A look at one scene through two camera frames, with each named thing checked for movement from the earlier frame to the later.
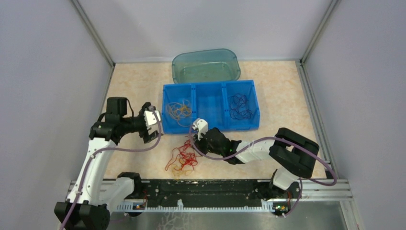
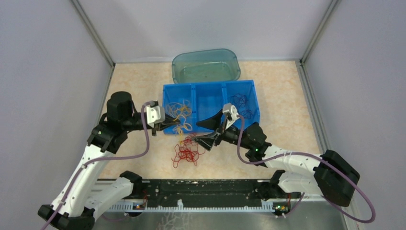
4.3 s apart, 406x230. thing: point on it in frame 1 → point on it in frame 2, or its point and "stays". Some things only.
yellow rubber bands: [177, 110] stays
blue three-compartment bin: [228, 106] stays
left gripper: [147, 137] → [162, 125]
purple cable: [238, 104] stays
